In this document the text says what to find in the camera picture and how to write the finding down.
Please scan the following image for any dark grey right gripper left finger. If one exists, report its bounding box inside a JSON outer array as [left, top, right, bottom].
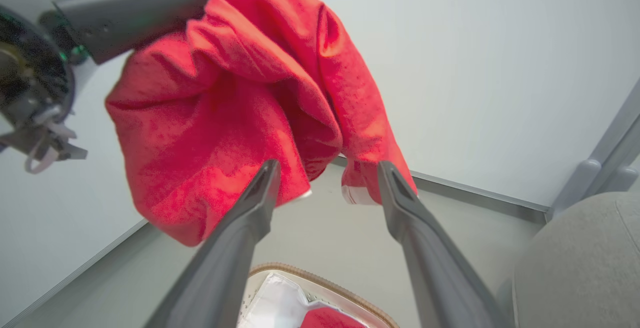
[[144, 159, 282, 328]]

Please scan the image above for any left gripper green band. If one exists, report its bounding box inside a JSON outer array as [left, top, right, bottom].
[[0, 0, 265, 175]]

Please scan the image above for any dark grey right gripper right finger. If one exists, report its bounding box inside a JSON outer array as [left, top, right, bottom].
[[377, 160, 510, 328]]

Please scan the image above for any red garment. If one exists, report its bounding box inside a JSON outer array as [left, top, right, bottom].
[[300, 307, 368, 328]]

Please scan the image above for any red jersey with white stripes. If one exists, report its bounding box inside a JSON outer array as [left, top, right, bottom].
[[105, 0, 418, 247]]

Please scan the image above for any white plastic basket liner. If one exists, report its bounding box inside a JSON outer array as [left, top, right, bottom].
[[240, 272, 351, 328]]

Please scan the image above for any white laundry basket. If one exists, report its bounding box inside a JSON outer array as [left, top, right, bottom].
[[237, 262, 401, 328]]

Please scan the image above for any grey fabric sofa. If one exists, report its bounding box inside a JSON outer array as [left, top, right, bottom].
[[512, 191, 640, 328]]

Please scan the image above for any grey panel bottom rail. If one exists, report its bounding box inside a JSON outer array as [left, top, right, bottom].
[[331, 155, 551, 226], [0, 218, 151, 328]]

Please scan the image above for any grey partition corner post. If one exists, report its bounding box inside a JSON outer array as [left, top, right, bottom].
[[546, 78, 640, 221]]

